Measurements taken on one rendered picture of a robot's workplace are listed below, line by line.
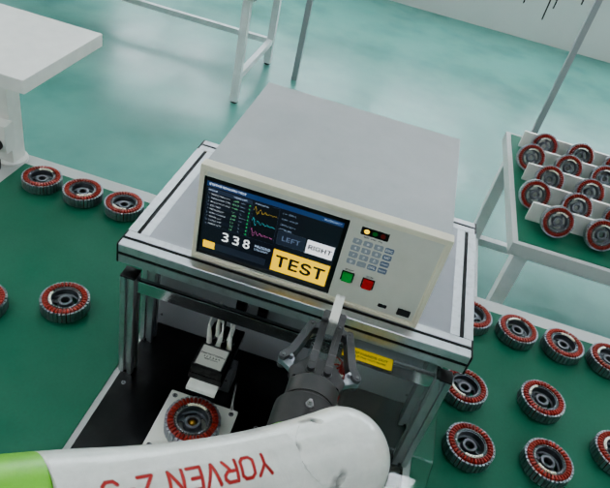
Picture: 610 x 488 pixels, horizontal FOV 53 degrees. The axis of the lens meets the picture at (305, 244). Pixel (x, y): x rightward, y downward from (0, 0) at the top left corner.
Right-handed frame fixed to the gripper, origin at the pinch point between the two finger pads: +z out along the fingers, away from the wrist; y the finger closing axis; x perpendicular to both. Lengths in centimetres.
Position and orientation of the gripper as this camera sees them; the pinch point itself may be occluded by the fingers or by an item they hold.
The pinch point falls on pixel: (335, 315)
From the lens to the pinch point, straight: 101.0
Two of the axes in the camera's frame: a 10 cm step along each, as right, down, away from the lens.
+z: 2.3, -5.6, 7.9
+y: 9.5, 3.0, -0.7
